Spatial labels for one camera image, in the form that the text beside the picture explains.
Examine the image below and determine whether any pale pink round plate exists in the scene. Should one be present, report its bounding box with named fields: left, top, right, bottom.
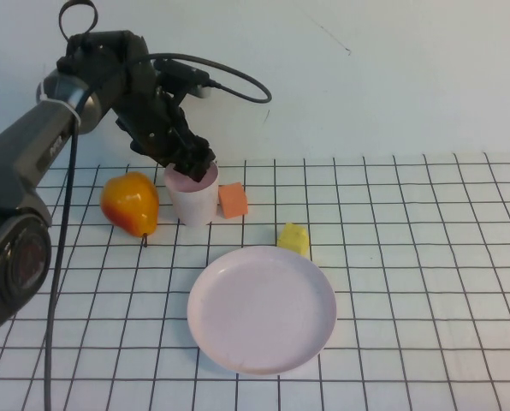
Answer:
left=187, top=245, right=338, bottom=378

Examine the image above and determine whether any orange yellow toy pear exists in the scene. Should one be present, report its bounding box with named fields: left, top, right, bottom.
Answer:
left=100, top=171, right=160, bottom=249

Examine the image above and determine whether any yellow foam cube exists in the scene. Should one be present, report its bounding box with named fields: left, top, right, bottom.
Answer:
left=276, top=222, right=311, bottom=260

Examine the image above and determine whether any orange foam cube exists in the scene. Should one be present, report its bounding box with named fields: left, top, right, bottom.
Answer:
left=218, top=182, right=250, bottom=220

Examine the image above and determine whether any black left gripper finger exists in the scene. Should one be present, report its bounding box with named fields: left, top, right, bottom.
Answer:
left=194, top=135, right=218, bottom=167
left=174, top=150, right=210, bottom=183

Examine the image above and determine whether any pale pink plastic cup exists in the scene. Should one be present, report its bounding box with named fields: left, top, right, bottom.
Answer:
left=163, top=158, right=220, bottom=228

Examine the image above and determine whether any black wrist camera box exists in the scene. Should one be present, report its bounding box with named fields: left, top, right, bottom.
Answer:
left=153, top=58, right=214, bottom=99

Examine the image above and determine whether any white black-grid table mat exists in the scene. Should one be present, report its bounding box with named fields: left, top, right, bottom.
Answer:
left=0, top=150, right=510, bottom=411

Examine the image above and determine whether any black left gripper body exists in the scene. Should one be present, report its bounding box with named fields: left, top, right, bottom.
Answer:
left=115, top=63, right=205, bottom=169

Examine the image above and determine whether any black camera cable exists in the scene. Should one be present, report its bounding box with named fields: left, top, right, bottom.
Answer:
left=43, top=0, right=272, bottom=411

